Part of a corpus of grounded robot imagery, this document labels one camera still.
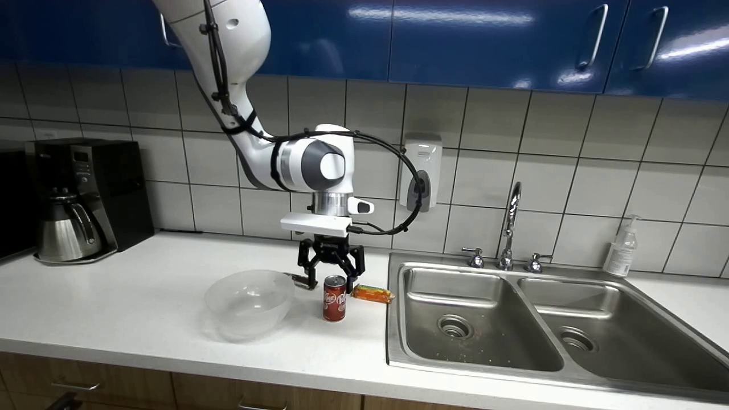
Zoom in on blue upper cabinets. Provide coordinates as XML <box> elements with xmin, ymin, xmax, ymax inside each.
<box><xmin>0</xmin><ymin>0</ymin><xmax>729</xmax><ymax>103</ymax></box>

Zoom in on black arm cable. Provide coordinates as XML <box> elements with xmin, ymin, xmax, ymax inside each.
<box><xmin>198</xmin><ymin>0</ymin><xmax>430</xmax><ymax>237</ymax></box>

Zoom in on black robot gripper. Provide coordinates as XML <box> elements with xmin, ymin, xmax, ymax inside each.
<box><xmin>292</xmin><ymin>234</ymin><xmax>365</xmax><ymax>295</ymax></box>

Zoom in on brown dr pepper can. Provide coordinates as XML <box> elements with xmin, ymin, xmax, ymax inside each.
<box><xmin>324</xmin><ymin>276</ymin><xmax>346</xmax><ymax>322</ymax></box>

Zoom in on black coffee maker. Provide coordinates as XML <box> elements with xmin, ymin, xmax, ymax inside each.
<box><xmin>34</xmin><ymin>138</ymin><xmax>155</xmax><ymax>265</ymax></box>

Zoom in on clear soap bottle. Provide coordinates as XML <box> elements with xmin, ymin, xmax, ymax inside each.
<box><xmin>603</xmin><ymin>216</ymin><xmax>638</xmax><ymax>279</ymax></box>

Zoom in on white wall soap dispenser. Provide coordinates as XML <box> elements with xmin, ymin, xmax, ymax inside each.
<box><xmin>400</xmin><ymin>139</ymin><xmax>441</xmax><ymax>213</ymax></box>

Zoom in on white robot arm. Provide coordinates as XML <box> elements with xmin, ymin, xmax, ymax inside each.
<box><xmin>152</xmin><ymin>0</ymin><xmax>370</xmax><ymax>289</ymax></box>

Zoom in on stainless steel double sink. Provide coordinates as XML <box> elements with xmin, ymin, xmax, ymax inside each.
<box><xmin>384</xmin><ymin>255</ymin><xmax>729</xmax><ymax>403</ymax></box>

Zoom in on clear plastic bowl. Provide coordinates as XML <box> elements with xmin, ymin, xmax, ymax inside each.
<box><xmin>205</xmin><ymin>270</ymin><xmax>293</xmax><ymax>343</ymax></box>

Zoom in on steel coffee carafe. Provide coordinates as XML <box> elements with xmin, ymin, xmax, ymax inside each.
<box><xmin>37</xmin><ymin>193</ymin><xmax>102</xmax><ymax>265</ymax></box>

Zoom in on chrome faucet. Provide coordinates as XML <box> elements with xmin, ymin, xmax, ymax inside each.
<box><xmin>495</xmin><ymin>184</ymin><xmax>549</xmax><ymax>273</ymax></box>

